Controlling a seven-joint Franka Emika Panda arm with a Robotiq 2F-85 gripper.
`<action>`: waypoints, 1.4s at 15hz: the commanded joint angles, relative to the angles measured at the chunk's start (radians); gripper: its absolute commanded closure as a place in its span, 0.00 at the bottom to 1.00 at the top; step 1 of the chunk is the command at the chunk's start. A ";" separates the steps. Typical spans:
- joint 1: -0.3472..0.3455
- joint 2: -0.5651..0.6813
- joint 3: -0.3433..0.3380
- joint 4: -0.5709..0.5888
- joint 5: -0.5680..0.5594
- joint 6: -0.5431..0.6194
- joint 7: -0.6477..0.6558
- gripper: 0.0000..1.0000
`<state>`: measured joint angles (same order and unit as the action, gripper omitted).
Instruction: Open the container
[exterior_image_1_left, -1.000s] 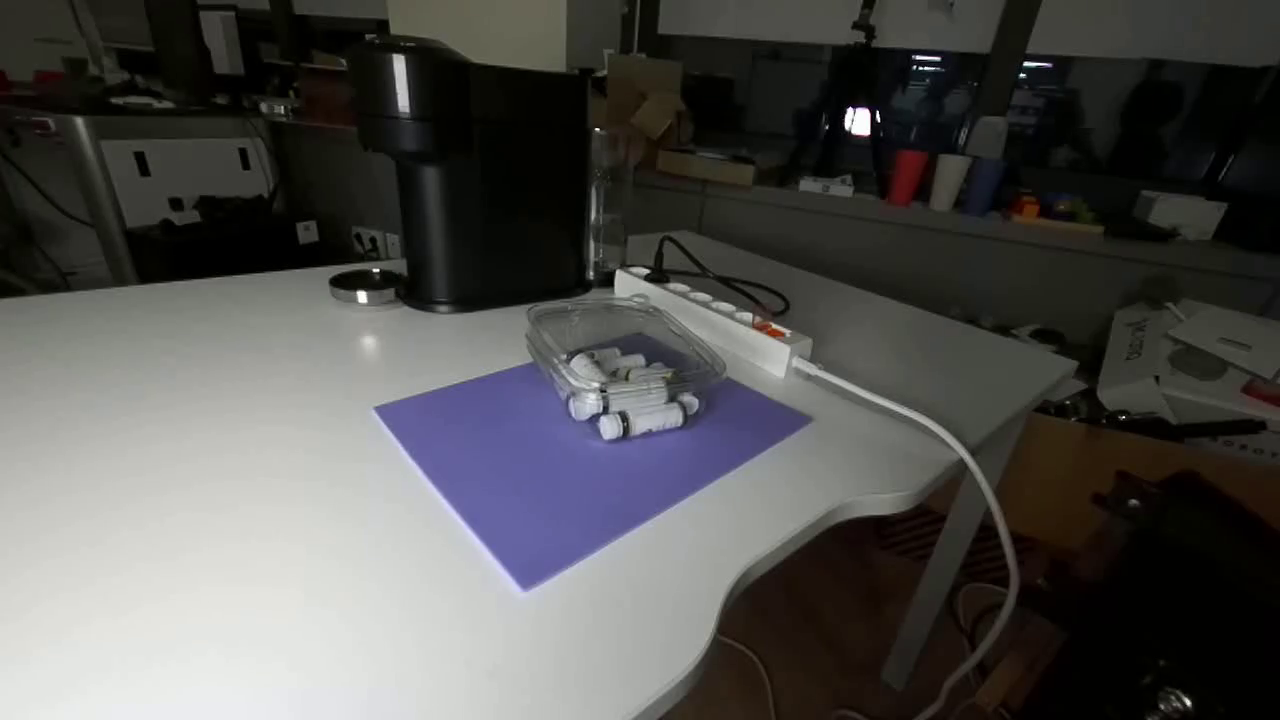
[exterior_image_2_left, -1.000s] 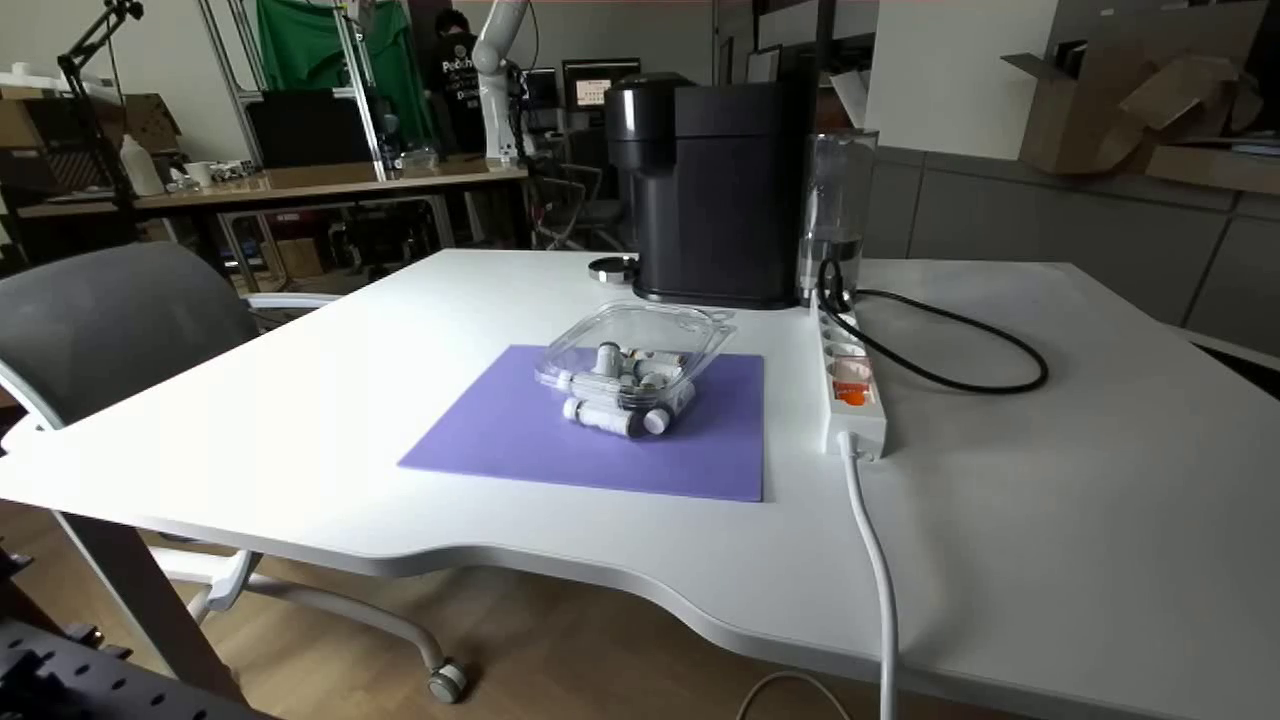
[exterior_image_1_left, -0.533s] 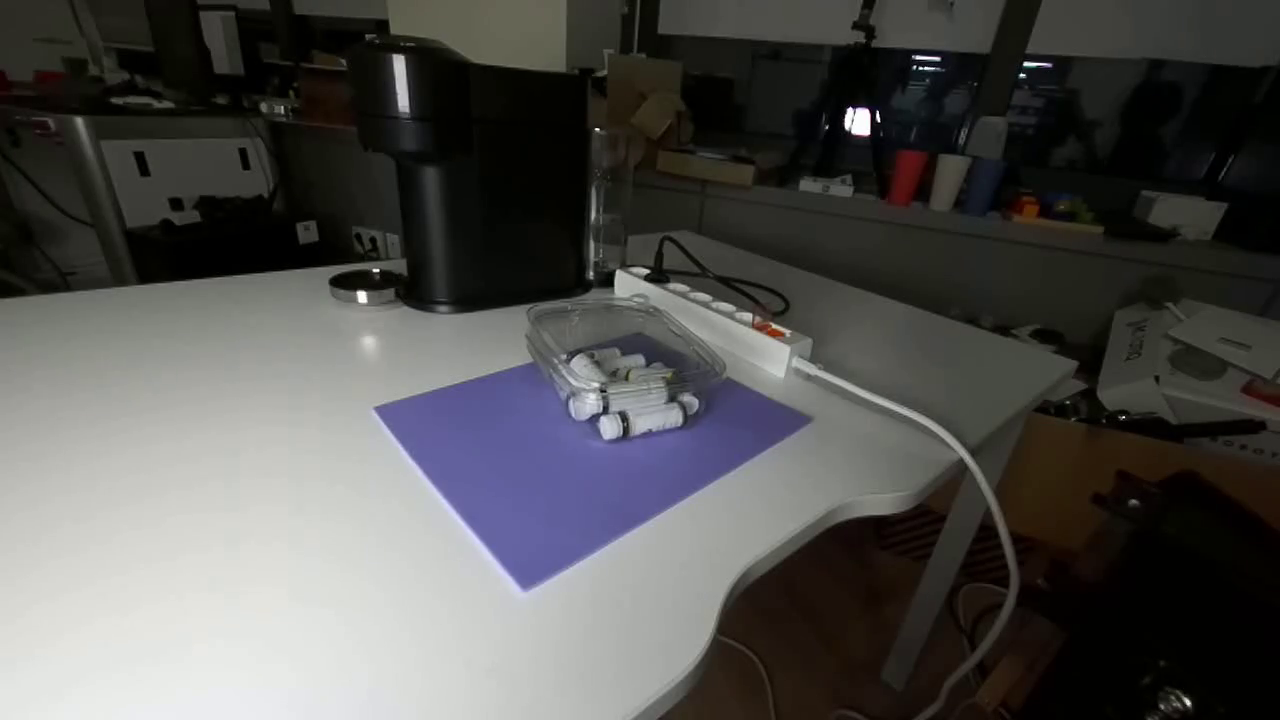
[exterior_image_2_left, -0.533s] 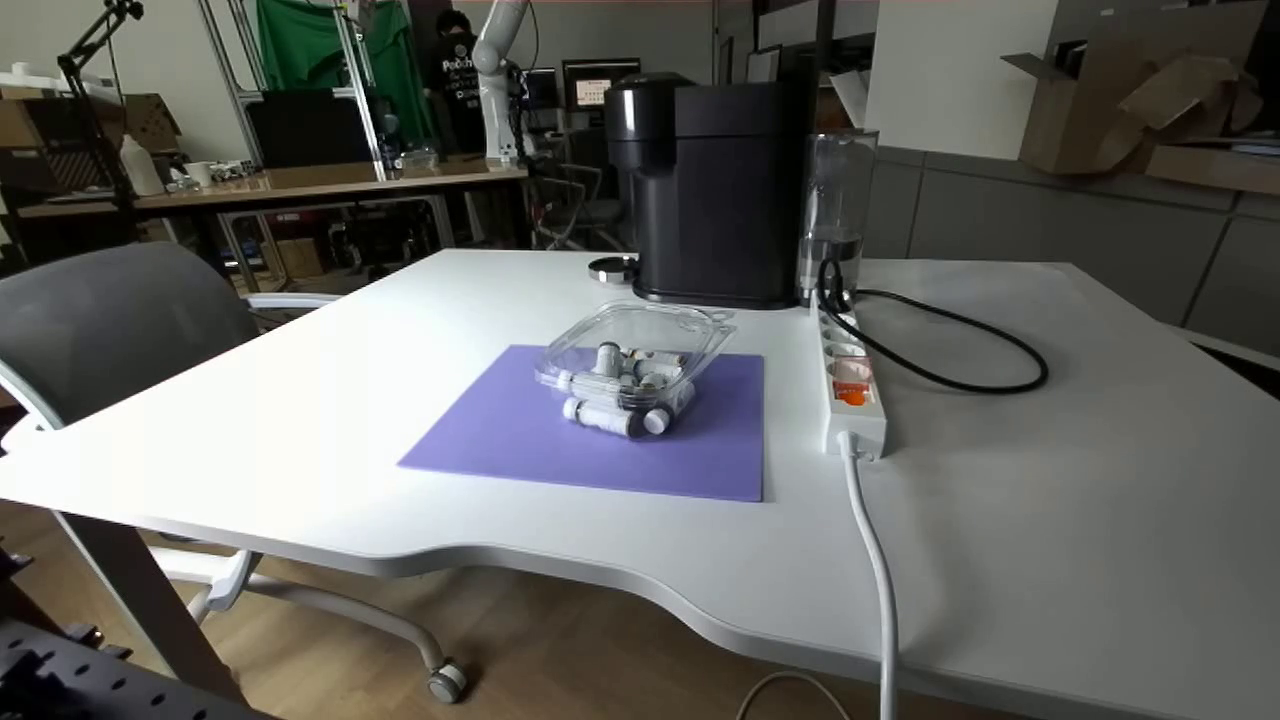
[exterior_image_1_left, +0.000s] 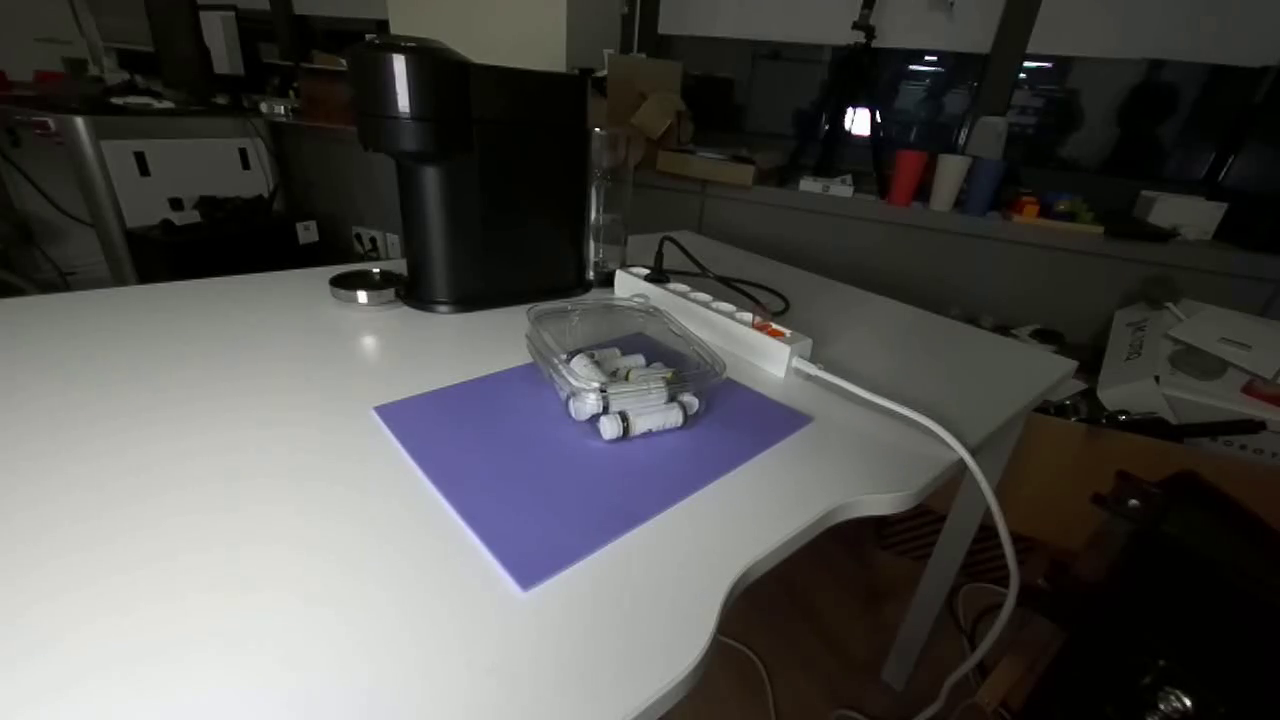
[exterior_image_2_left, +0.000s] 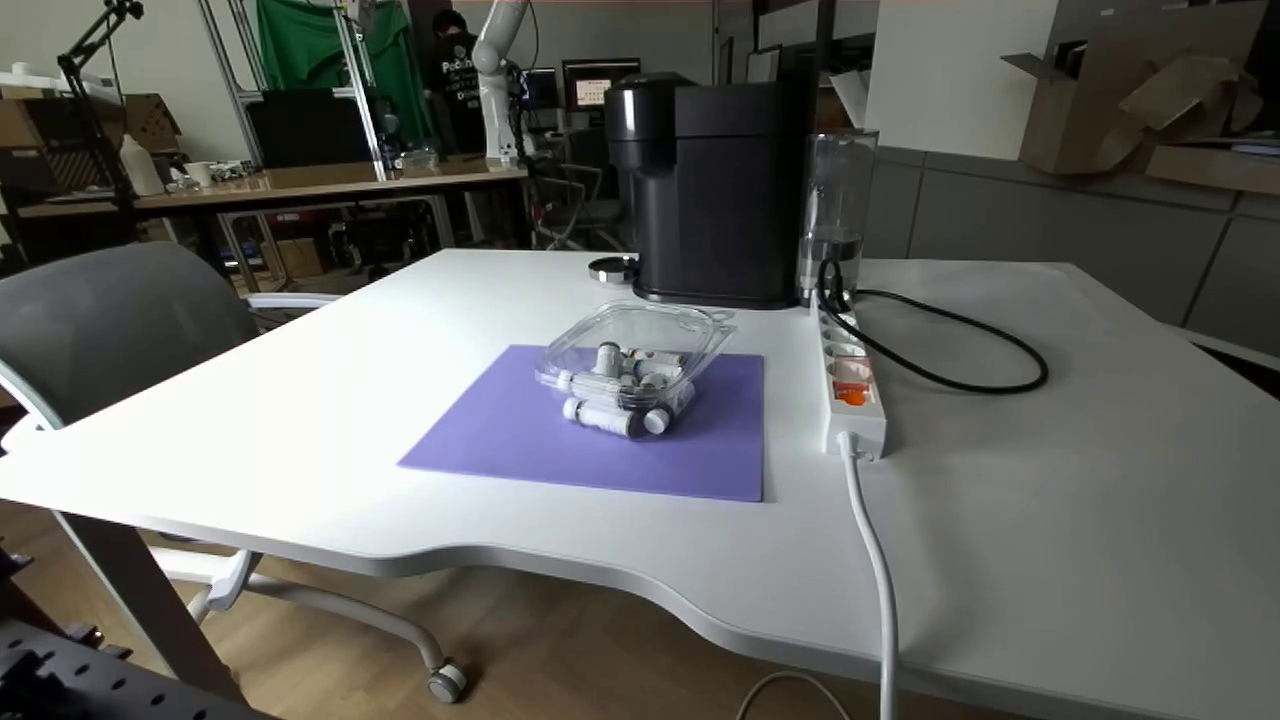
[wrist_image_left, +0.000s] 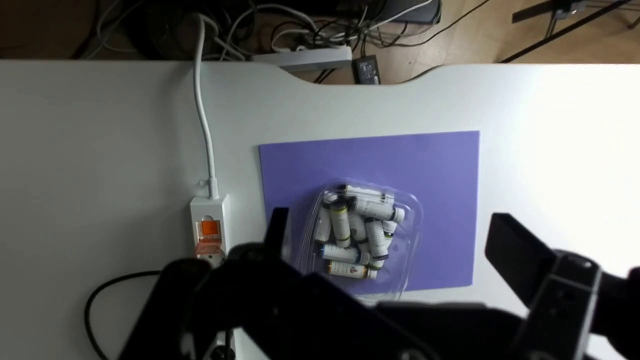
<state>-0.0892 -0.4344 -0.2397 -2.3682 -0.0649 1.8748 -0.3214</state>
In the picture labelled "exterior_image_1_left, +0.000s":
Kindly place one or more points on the clear plastic clamshell container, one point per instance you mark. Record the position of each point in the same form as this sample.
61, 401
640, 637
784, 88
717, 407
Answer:
624, 325

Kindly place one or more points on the open cardboard box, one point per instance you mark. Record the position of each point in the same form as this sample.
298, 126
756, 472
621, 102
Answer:
644, 113

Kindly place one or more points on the white tube black band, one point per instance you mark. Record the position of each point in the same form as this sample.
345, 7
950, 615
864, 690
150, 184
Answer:
640, 421

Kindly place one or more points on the white power strip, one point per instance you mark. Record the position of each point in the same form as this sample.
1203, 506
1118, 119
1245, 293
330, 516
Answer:
720, 321

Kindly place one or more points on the transparent water tank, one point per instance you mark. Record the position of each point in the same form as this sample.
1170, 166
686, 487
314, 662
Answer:
611, 212

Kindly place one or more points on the purple mat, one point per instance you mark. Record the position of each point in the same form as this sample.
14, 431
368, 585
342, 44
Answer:
534, 481

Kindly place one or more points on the black coffee machine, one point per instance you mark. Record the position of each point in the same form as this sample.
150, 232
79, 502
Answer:
493, 184

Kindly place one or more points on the round silver drip tray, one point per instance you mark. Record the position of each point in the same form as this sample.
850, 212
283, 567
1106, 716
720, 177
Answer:
366, 284

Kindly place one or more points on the red cup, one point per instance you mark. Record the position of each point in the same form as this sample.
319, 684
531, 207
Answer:
906, 177

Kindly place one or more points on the white cup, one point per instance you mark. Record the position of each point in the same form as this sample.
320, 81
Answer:
950, 180

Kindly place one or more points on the white table leg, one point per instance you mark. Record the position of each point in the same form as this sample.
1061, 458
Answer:
947, 561

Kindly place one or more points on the blue cup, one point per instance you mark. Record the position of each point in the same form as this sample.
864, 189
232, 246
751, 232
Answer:
981, 184

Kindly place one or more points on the white cardboard box stack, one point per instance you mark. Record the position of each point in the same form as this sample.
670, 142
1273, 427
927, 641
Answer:
1185, 362

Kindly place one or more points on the small white box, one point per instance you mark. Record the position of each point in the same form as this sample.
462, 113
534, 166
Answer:
1177, 218

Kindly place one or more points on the black bag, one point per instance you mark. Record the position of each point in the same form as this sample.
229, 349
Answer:
1185, 615

